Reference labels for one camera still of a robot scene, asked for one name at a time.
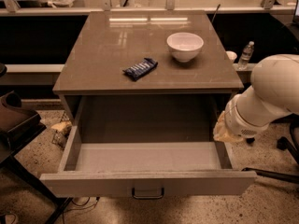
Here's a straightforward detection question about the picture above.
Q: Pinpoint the grey top drawer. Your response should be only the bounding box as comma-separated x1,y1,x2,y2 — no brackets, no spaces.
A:
39,94,258,201

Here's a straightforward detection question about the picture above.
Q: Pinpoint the small white paper cup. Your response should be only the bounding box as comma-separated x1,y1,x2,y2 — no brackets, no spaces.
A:
226,50,237,63

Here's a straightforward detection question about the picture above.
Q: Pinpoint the black chair on left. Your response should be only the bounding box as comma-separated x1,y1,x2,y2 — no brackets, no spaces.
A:
0,63,74,224

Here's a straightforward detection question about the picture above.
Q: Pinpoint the grey drawer cabinet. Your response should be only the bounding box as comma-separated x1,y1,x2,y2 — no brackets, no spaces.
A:
51,9,245,123

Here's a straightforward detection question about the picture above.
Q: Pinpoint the clear plastic water bottle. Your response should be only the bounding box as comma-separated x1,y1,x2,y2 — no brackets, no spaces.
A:
237,41,254,70

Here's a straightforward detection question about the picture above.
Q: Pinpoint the white bowl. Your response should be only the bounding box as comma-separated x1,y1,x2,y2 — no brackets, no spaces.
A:
166,32,204,63

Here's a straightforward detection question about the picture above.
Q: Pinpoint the wire basket with items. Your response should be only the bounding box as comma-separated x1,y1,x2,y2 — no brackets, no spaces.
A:
50,112,72,149

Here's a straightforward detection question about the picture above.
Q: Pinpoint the black office chair base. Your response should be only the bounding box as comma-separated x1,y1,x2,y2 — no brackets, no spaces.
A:
241,119,299,185

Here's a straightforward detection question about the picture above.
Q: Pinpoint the black floor cable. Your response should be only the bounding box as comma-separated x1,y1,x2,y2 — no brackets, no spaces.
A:
62,196,103,224

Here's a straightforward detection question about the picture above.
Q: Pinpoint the blue snack bar wrapper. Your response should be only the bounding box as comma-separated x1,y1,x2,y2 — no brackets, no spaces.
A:
123,58,158,81

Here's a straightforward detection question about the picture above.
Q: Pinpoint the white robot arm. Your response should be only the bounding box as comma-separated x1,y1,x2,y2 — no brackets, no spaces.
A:
213,54,299,142

